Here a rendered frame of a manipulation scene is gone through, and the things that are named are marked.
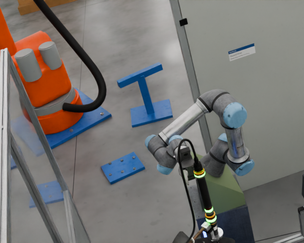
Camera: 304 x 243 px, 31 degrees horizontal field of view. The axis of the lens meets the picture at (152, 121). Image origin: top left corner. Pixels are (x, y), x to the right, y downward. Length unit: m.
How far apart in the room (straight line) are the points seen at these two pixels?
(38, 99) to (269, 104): 2.66
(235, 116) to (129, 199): 2.53
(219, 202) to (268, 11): 1.54
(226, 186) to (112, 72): 4.29
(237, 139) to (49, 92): 3.54
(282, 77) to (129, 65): 3.24
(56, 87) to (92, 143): 0.73
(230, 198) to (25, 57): 3.22
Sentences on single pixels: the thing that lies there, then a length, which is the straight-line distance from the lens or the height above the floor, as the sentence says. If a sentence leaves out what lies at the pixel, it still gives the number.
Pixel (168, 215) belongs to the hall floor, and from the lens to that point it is 4.77.
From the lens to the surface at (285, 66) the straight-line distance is 4.32.
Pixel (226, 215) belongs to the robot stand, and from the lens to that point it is 3.23.
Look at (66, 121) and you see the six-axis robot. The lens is 6.20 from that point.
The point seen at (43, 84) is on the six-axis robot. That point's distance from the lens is 6.01.
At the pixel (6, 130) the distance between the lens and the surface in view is 2.44.
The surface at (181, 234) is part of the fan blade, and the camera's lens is 2.53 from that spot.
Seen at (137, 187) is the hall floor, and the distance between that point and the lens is 5.14.
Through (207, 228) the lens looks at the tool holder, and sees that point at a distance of 2.37.
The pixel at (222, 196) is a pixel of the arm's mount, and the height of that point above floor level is 1.11.
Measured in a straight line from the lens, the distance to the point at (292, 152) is 4.77.
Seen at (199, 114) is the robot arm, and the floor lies 1.70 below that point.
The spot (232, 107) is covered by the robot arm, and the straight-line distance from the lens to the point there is 2.66.
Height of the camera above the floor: 3.20
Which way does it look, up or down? 33 degrees down
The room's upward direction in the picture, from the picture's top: 17 degrees counter-clockwise
